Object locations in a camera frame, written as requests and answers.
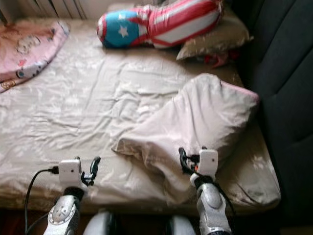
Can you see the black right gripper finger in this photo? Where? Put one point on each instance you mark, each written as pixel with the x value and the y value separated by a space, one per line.
pixel 183 157

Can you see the large beige pillow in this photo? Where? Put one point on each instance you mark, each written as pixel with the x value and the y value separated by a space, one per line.
pixel 200 117

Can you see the pink cartoon-print quilt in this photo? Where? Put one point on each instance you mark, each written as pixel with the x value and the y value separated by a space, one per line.
pixel 24 54

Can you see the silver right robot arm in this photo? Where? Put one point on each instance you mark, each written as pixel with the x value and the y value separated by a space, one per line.
pixel 210 205

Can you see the silver left robot leg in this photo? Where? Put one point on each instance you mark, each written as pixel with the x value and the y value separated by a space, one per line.
pixel 100 224

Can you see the silver robot leg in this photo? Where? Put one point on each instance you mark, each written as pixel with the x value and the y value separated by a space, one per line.
pixel 181 225
pixel 100 224

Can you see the silver right robot leg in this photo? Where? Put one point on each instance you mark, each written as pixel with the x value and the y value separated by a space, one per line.
pixel 181 225

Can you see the red cloth item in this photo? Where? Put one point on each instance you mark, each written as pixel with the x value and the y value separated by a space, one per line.
pixel 217 59

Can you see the small grey leaf-print pillow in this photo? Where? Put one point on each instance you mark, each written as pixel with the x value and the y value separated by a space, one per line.
pixel 225 39

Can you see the black padded headboard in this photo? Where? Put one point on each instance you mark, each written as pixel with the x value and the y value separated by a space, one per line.
pixel 283 73

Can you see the star and stripes bolster cushion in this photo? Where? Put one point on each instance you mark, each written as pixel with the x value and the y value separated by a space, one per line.
pixel 176 24

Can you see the white radiator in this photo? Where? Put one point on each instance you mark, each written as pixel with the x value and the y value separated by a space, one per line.
pixel 39 7

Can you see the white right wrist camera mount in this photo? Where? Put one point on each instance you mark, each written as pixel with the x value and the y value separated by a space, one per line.
pixel 208 162

